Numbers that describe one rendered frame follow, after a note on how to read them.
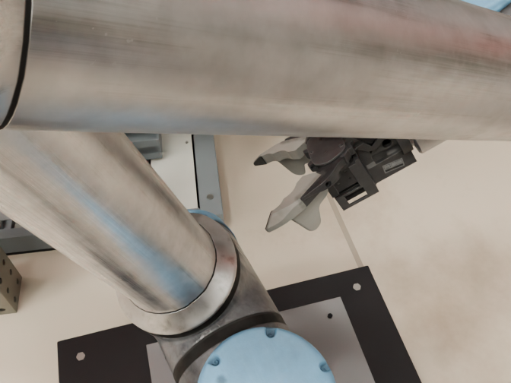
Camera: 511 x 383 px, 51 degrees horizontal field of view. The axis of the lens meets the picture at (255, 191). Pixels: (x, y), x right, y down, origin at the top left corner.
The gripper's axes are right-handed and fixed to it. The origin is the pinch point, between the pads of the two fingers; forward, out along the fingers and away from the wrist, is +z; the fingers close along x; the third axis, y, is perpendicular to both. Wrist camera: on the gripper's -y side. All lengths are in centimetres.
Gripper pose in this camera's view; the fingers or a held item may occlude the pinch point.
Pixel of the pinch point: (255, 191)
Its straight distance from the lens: 70.8
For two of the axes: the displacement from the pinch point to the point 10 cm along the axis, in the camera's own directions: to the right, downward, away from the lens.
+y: 5.3, 6.5, 5.4
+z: -8.4, 4.9, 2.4
